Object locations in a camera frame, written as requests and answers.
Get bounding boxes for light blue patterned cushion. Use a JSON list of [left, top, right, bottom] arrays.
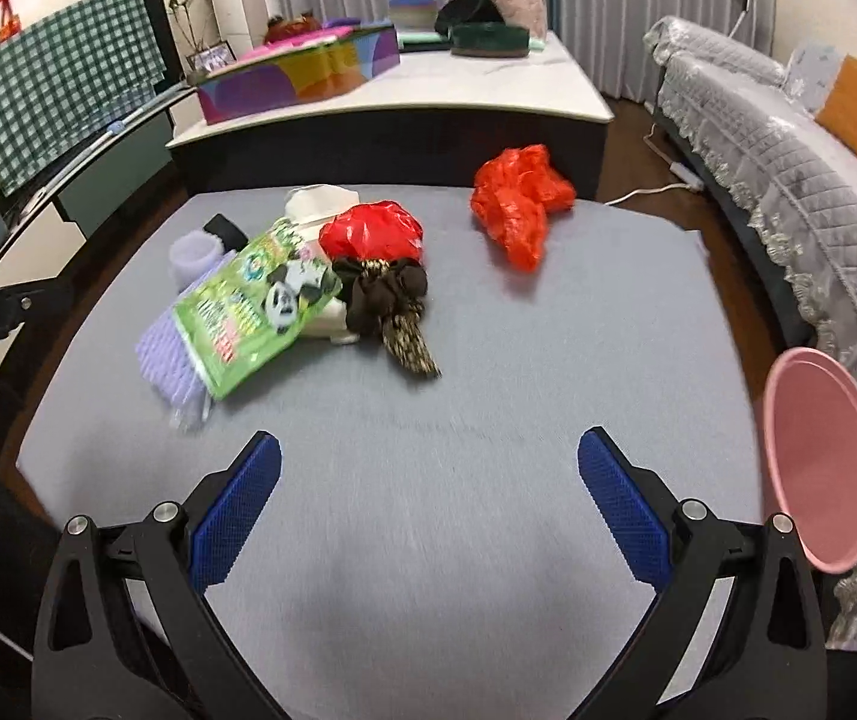
[[780, 41, 846, 118]]

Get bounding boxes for grey-blue table mat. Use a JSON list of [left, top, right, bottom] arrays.
[[16, 184, 766, 720]]

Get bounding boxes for small black item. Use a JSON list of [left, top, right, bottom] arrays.
[[203, 214, 246, 251]]

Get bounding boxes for green checked cloth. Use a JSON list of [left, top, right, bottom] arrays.
[[0, 0, 167, 196]]

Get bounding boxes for large red plastic bag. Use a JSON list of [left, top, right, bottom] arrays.
[[471, 144, 576, 273]]

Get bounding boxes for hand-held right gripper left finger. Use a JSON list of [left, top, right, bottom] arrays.
[[32, 430, 290, 720]]

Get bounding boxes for black television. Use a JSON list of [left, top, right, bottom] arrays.
[[0, 0, 197, 293]]

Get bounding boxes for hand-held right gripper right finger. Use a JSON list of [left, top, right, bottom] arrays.
[[570, 426, 828, 720]]

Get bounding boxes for white top coffee table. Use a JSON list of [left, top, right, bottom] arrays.
[[166, 28, 617, 200]]

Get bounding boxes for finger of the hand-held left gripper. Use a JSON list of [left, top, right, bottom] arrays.
[[0, 288, 74, 350]]

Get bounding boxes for grey curtain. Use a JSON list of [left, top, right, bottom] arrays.
[[263, 0, 774, 102]]

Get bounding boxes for white power strip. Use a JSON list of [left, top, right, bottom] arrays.
[[657, 157, 705, 189]]

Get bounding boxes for brown leopard print scrunchie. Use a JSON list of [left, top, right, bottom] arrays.
[[332, 255, 443, 380]]

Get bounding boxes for white power cable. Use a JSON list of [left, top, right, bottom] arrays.
[[604, 120, 691, 208]]

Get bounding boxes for black hat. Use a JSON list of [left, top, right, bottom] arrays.
[[434, 0, 509, 37]]

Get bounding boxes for stack of coloured bowls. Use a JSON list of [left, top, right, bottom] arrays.
[[387, 0, 438, 32]]

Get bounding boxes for silver metal pole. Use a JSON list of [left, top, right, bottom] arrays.
[[0, 85, 199, 290]]

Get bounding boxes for photo frame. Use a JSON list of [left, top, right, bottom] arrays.
[[187, 41, 237, 77]]

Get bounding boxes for purple ribbed plastic brush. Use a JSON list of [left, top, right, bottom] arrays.
[[134, 307, 214, 434]]

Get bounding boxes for purple round plastic cup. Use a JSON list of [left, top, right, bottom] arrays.
[[169, 232, 231, 290]]

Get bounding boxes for colourful long box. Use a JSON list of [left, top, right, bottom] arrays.
[[196, 24, 401, 125]]

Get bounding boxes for thin potted plant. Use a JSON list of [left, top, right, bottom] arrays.
[[168, 0, 209, 74]]

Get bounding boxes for green round tin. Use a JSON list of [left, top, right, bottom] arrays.
[[449, 22, 531, 59]]

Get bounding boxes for small red plastic bag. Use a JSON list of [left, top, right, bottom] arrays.
[[318, 200, 426, 265]]

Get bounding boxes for red fluffy item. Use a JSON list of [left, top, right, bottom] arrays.
[[263, 10, 326, 46]]

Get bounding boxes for pink plastic bin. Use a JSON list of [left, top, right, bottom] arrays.
[[763, 347, 857, 575]]

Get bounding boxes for green panda print packet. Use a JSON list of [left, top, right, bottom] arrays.
[[172, 217, 343, 401]]

